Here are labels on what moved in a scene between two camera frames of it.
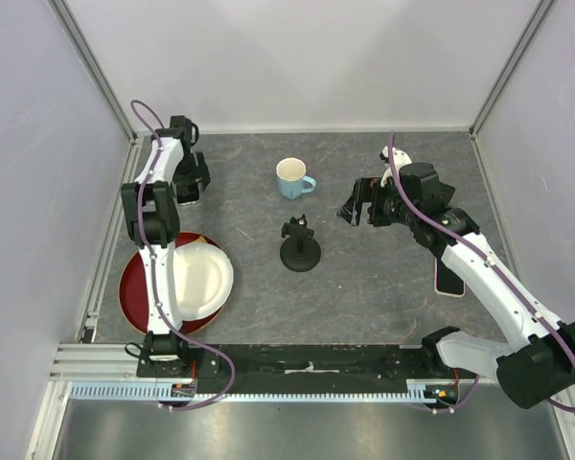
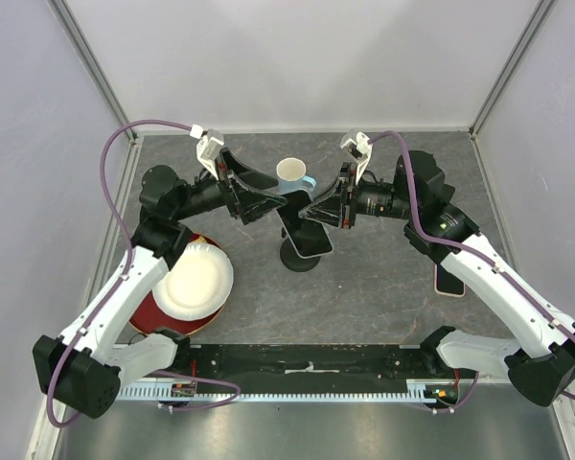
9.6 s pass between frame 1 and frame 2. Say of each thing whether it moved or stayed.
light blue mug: stayed
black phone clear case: moved
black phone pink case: stayed
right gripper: moved
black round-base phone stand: stayed
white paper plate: stayed
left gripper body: moved
